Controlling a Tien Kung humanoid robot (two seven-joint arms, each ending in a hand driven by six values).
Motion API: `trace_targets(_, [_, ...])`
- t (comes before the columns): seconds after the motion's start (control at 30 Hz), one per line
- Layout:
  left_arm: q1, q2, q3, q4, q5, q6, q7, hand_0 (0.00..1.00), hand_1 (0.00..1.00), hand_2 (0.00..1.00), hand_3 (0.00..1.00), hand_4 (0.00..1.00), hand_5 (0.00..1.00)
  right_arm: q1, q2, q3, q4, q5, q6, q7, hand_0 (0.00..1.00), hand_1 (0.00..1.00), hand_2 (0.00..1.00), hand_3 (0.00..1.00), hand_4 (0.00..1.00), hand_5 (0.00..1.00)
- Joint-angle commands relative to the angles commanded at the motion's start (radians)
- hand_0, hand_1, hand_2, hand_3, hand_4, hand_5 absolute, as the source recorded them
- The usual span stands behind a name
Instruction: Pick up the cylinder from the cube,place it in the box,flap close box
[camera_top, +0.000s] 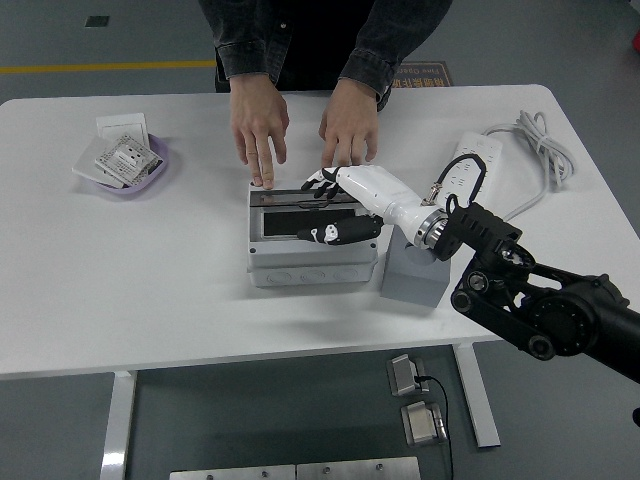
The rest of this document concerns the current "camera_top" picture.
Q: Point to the person's left hand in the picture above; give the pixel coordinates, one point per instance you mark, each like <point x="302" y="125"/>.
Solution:
<point x="350" y="120"/>

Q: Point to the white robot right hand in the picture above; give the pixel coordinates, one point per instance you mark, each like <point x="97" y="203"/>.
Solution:
<point x="375" y="190"/>

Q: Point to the person's right hand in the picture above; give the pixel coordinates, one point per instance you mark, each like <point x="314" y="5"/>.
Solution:
<point x="257" y="120"/>

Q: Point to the grey electrical box with lid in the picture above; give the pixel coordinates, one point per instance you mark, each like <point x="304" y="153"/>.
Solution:
<point x="310" y="260"/>

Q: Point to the person's left forearm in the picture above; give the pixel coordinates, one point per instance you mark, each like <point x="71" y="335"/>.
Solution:
<point x="385" y="55"/>

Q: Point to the person's right forearm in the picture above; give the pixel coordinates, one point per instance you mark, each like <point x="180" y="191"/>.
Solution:
<point x="240" y="40"/>

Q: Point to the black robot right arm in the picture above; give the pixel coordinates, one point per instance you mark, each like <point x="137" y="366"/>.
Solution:
<point x="565" y="310"/>

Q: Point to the grey cube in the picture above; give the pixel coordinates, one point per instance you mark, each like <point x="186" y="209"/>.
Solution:
<point x="410" y="280"/>

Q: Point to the person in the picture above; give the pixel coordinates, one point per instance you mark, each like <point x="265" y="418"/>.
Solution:
<point x="310" y="45"/>

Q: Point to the brown floor sign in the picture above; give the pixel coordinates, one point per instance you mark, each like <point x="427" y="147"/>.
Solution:
<point x="430" y="75"/>

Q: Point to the white power strip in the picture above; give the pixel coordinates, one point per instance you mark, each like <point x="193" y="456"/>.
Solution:
<point x="480" y="145"/>

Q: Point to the white socket panel with holes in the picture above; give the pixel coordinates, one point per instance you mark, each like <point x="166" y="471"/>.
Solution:
<point x="125" y="157"/>

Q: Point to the purple plastic tray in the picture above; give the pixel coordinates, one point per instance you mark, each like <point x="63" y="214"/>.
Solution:
<point x="130" y="193"/>

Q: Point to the yellow floor tape line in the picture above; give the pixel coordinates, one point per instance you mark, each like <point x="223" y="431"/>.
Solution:
<point x="100" y="66"/>

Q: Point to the metal foot pedal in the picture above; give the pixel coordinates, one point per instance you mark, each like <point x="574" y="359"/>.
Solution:
<point x="402" y="375"/>
<point x="422" y="425"/>

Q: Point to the black floor outlet plate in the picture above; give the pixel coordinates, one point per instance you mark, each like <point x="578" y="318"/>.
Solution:
<point x="97" y="21"/>

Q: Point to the white table leg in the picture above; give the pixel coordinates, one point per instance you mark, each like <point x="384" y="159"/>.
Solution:
<point x="117" y="425"/>
<point x="482" y="420"/>

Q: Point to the plain white switch plate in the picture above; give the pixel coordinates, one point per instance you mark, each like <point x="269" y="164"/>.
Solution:
<point x="120" y="125"/>

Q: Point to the white flat wall plate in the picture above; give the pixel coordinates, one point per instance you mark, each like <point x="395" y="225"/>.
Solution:
<point x="85" y="167"/>

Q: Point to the steel base plate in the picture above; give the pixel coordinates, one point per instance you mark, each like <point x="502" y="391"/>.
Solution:
<point x="357" y="470"/>
<point x="230" y="474"/>

